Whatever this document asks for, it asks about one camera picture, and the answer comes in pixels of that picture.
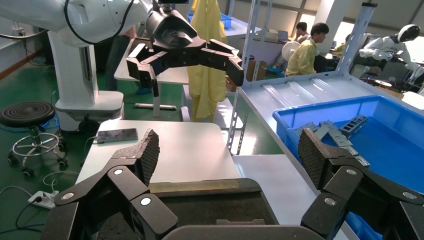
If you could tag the grey slotted ladder bracket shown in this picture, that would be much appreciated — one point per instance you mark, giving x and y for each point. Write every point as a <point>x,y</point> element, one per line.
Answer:
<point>354,125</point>

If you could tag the black tray container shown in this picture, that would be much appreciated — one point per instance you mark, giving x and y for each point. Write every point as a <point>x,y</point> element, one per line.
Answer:
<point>205,205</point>

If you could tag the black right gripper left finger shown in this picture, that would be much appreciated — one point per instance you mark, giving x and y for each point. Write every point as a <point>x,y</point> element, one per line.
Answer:
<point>132,205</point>

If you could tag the small blue plastic bin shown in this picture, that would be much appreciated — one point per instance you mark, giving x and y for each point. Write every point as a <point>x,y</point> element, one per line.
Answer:
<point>226,20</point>

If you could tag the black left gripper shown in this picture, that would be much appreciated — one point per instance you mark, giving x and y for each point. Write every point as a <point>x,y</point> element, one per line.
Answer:
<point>172,33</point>

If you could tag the brown cardboard box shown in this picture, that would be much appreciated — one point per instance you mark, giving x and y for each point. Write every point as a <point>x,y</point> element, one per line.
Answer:
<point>260,70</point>

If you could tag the person in dark trousers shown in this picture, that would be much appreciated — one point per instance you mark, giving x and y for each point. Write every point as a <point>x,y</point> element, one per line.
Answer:
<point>116,59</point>

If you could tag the white table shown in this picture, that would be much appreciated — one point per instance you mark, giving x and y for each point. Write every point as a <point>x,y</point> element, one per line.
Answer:
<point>275,185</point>
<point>185,149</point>

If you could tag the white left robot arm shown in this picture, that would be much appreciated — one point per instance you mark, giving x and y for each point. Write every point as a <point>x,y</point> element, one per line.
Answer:
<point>33,13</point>

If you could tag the white power strip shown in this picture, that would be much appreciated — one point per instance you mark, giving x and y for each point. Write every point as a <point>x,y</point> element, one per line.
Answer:
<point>44,199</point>

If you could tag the large blue plastic bin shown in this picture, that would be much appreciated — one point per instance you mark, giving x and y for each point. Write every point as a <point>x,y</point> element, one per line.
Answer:
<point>391,149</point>

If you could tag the black-haired man yellow gown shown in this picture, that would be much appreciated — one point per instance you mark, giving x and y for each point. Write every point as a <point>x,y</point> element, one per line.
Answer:
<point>303,56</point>

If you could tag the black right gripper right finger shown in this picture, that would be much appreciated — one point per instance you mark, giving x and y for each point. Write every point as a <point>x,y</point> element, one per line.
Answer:
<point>351,185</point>

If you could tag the white desk fan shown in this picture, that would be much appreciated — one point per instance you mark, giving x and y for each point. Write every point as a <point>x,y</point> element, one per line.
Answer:
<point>290,49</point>

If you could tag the silver stamped metal bracket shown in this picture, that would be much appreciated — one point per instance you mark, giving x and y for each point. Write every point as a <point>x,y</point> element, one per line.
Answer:
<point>323,129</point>
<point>359,158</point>
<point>306,128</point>

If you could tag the dark smartphone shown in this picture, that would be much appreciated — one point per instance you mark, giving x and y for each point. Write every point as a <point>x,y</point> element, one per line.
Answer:
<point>117,136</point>

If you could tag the white humanoid robot black visor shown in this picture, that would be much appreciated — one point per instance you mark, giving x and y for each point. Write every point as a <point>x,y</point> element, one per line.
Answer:
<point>381,46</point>

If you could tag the dark-haired person resting head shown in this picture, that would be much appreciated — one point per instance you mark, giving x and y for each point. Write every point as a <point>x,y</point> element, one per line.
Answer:
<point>302,28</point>

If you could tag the white robot column base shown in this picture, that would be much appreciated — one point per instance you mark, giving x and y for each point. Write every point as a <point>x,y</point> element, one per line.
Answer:
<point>76,73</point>

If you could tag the white background desk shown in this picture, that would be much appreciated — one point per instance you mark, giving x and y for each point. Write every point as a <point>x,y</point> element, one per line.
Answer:
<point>172,76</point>

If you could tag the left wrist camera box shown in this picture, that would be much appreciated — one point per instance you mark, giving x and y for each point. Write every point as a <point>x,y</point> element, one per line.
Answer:
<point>172,1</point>

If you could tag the flat grey metal strip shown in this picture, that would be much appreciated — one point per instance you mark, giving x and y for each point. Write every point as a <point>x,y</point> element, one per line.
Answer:
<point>341,139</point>

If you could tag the black round stool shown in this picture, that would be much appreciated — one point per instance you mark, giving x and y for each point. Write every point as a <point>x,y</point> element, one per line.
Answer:
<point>26,114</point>

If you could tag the white metal shelf rack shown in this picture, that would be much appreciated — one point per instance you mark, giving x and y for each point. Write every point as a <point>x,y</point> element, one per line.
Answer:
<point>298,89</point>

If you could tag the yellow protective gown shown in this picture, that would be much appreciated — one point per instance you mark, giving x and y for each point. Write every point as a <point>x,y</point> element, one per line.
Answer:
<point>205,99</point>

